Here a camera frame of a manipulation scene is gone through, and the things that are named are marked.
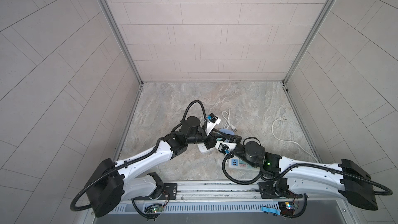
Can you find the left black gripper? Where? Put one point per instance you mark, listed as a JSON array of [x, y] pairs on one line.
[[210, 139]]

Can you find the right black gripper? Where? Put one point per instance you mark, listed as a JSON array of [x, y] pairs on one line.
[[235, 140]]

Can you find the white multicolour power strip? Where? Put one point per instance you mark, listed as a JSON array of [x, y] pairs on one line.
[[238, 164]]

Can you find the white square socket cube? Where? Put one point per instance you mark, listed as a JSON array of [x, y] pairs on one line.
[[203, 149]]

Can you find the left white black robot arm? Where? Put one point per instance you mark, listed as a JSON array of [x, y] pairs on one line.
[[165, 149]]

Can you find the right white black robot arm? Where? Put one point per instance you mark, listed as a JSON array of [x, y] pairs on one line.
[[287, 177]]

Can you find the blue square socket cube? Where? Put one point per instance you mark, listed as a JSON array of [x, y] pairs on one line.
[[226, 131]]

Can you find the right circuit board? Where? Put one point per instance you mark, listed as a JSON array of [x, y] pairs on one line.
[[288, 208]]

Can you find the circuit board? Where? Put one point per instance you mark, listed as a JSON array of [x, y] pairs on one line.
[[288, 208], [154, 209]]

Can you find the left circuit board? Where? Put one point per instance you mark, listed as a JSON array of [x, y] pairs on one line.
[[154, 209]]

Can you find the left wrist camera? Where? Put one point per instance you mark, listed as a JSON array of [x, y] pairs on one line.
[[211, 121]]

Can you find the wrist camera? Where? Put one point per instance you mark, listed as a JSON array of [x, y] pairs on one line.
[[211, 121], [225, 148]]

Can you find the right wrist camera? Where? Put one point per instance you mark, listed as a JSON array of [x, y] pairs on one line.
[[225, 148]]

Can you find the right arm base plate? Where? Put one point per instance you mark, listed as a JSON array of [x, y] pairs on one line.
[[276, 190]]

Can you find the aluminium mounting rail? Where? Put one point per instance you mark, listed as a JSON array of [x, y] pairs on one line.
[[217, 189]]

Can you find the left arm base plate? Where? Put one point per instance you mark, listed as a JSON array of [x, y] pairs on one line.
[[168, 192]]

